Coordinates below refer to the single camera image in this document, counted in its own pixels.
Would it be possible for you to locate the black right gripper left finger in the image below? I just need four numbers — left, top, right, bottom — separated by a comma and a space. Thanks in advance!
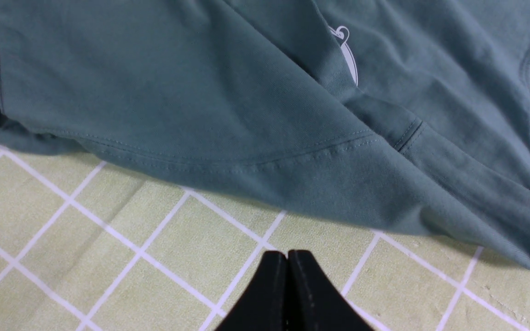
217, 251, 288, 331

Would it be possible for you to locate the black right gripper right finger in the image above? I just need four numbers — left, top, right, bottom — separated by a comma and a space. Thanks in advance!
287, 250, 372, 331

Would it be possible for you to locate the green long-sleeve top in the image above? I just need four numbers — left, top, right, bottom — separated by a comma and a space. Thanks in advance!
0, 0, 530, 269

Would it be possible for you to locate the green checkered tablecloth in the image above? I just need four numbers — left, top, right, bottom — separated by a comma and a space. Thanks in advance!
0, 147, 530, 331

